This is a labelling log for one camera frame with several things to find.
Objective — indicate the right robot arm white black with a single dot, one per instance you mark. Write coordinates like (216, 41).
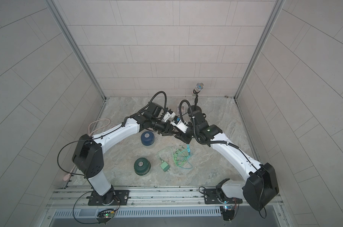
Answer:
(260, 179)

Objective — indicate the black microphone stand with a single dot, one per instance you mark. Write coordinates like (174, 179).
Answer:
(196, 105)

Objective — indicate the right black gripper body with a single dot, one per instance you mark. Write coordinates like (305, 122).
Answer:
(188, 135)

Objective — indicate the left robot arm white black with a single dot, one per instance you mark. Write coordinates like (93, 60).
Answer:
(90, 150)

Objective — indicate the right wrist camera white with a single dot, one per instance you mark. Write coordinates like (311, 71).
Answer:
(179, 124)

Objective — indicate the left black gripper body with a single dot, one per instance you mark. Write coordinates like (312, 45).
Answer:
(161, 126)

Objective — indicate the green cordless meat grinder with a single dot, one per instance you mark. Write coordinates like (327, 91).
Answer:
(142, 166)

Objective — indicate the blue cordless meat grinder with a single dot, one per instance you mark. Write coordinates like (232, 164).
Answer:
(147, 138)

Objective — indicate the left controller board green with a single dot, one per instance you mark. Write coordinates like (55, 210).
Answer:
(105, 215)

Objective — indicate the green USB charger adapter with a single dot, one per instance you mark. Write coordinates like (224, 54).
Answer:
(164, 166)

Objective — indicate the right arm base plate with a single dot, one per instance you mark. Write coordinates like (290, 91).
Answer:
(216, 196)

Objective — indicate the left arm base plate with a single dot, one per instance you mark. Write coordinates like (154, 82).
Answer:
(115, 197)

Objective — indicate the right controller board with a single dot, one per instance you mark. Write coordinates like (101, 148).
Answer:
(227, 212)

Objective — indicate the aluminium rail frame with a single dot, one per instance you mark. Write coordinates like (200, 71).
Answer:
(137, 197)

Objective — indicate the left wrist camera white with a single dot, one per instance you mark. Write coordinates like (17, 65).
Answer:
(169, 115)

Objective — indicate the silver microphone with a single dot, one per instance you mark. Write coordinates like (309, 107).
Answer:
(198, 88)

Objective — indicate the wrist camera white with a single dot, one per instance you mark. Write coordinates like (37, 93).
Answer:
(169, 115)
(179, 124)

